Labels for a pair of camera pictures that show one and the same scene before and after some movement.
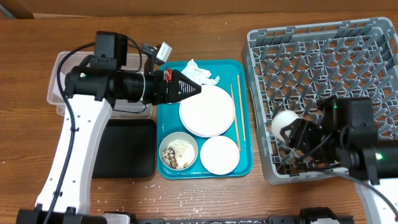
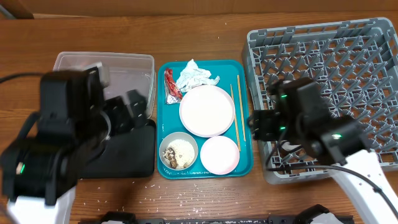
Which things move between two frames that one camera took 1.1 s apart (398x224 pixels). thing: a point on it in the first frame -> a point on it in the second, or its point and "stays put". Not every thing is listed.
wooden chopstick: x=241 y=109 stays put
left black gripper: x=174 y=93 -> x=125 y=121
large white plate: x=208 y=113 stays put
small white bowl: x=219 y=155 stays put
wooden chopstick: x=235 y=117 stays put
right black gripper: x=302 y=137 -> x=261 y=125
